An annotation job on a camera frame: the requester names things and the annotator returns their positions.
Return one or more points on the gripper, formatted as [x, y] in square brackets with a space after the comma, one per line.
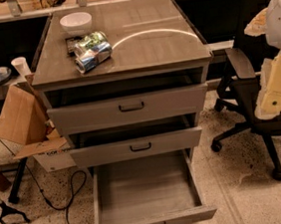
[279, 22]

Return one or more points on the grey bottom drawer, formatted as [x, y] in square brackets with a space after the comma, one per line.
[158, 189]

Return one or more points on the grey drawer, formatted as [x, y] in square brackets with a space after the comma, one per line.
[158, 189]
[105, 105]
[136, 140]

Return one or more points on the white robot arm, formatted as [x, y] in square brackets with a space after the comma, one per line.
[268, 22]

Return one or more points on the grey drawer cabinet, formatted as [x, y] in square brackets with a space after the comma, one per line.
[149, 38]

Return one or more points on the grey top drawer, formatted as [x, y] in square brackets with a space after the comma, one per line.
[105, 105]

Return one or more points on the grey middle drawer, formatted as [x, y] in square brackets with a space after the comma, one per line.
[136, 140]

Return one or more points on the black office chair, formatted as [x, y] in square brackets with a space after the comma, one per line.
[240, 83]

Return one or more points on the green crushed can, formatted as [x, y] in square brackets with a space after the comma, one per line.
[88, 42]

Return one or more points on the blue silver can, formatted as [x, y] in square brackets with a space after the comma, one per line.
[93, 57]

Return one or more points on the white bowl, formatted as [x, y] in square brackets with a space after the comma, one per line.
[76, 24]

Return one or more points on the small dark box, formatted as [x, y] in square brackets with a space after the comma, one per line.
[71, 42]

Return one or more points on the white paper cup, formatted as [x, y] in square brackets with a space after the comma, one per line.
[20, 64]

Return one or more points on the white printed carton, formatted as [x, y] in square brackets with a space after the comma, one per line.
[55, 160]

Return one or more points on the brown cardboard box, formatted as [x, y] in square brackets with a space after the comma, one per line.
[24, 121]

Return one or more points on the black table leg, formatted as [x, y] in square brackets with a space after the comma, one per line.
[19, 169]

